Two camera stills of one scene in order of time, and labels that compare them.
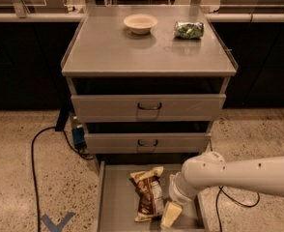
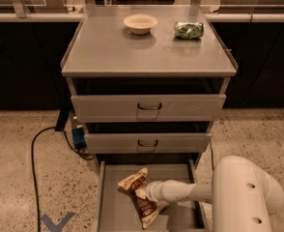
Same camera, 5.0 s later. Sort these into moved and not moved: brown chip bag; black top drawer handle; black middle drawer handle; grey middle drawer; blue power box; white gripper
Moved: white gripper; brown chip bag
Not moved: black top drawer handle; black middle drawer handle; grey middle drawer; blue power box
